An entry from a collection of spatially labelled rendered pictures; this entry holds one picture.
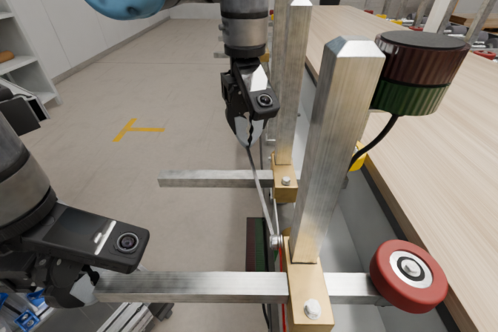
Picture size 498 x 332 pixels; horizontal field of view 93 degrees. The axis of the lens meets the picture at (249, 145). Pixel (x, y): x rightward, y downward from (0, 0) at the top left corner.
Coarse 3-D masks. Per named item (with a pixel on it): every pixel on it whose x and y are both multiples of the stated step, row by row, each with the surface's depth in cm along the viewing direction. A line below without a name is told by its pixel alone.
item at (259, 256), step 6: (258, 222) 59; (258, 228) 57; (258, 234) 56; (258, 240) 55; (258, 246) 54; (258, 252) 53; (258, 258) 51; (264, 258) 52; (258, 264) 50; (264, 264) 50; (258, 270) 49; (264, 270) 49
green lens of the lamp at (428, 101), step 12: (384, 84) 18; (396, 84) 17; (384, 96) 18; (396, 96) 17; (408, 96) 17; (420, 96) 17; (432, 96) 17; (444, 96) 18; (384, 108) 18; (396, 108) 18; (408, 108) 18; (420, 108) 17; (432, 108) 18
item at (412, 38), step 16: (384, 32) 19; (400, 32) 19; (416, 32) 19; (432, 48) 15; (448, 48) 15; (368, 112) 19; (384, 112) 19; (384, 128) 22; (368, 144) 23; (352, 160) 25
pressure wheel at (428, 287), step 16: (400, 240) 33; (384, 256) 31; (400, 256) 31; (416, 256) 31; (384, 272) 29; (400, 272) 30; (416, 272) 29; (432, 272) 29; (384, 288) 29; (400, 288) 28; (416, 288) 28; (432, 288) 28; (400, 304) 28; (416, 304) 27; (432, 304) 27
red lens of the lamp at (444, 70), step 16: (384, 48) 17; (400, 48) 16; (416, 48) 16; (464, 48) 16; (384, 64) 17; (400, 64) 16; (416, 64) 16; (432, 64) 16; (448, 64) 16; (400, 80) 17; (416, 80) 16; (432, 80) 16; (448, 80) 16
